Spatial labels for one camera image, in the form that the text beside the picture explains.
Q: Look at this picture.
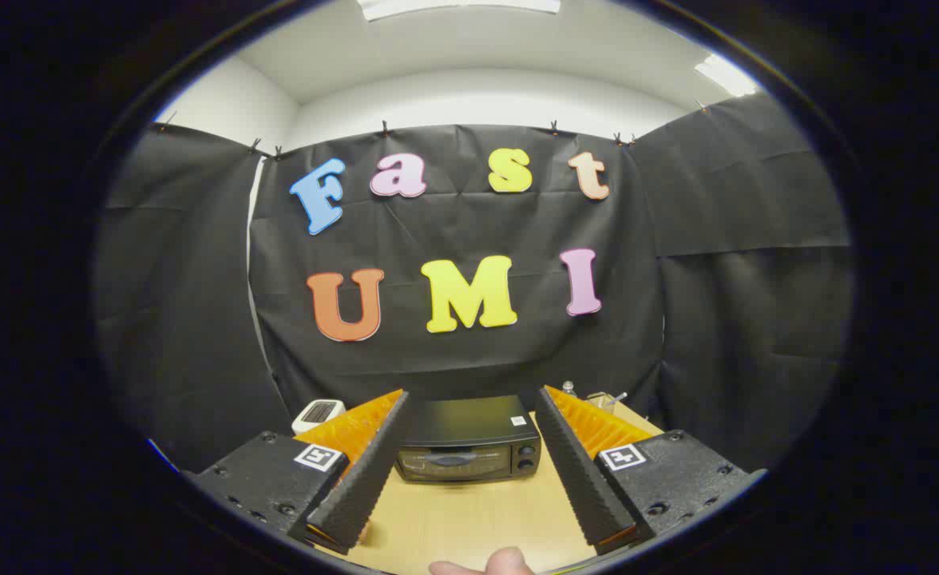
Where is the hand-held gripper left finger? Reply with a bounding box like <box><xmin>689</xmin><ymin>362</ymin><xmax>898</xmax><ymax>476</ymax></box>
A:
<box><xmin>192</xmin><ymin>389</ymin><xmax>412</xmax><ymax>556</ymax></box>

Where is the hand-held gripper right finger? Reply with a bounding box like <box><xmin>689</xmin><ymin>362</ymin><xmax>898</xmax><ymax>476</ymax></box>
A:
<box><xmin>533</xmin><ymin>385</ymin><xmax>767</xmax><ymax>557</ymax></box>

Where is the black toaster oven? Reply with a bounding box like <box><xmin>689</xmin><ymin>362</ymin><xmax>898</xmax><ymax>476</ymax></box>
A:
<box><xmin>394</xmin><ymin>394</ymin><xmax>542</xmax><ymax>483</ymax></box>

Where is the white pop-up toaster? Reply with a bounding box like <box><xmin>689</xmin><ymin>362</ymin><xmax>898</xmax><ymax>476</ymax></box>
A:
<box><xmin>291</xmin><ymin>399</ymin><xmax>347</xmax><ymax>436</ymax></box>

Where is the small ceiling light panel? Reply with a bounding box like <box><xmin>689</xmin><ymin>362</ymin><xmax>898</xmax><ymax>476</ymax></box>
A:
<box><xmin>693</xmin><ymin>54</ymin><xmax>760</xmax><ymax>98</ymax></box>

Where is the long ceiling light panel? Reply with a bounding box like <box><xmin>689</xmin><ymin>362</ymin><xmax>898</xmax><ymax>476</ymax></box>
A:
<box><xmin>358</xmin><ymin>0</ymin><xmax>562</xmax><ymax>22</ymax></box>

